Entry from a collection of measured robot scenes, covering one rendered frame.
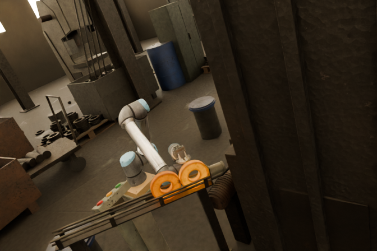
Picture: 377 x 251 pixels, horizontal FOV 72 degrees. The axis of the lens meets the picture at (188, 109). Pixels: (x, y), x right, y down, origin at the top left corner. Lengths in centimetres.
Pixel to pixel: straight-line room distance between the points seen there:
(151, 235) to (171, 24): 389
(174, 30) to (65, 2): 272
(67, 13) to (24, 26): 731
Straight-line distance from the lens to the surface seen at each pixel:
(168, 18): 498
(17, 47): 1348
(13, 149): 485
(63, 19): 658
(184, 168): 134
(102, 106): 443
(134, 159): 238
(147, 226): 174
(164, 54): 496
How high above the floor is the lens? 153
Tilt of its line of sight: 23 degrees down
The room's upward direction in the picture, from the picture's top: 20 degrees counter-clockwise
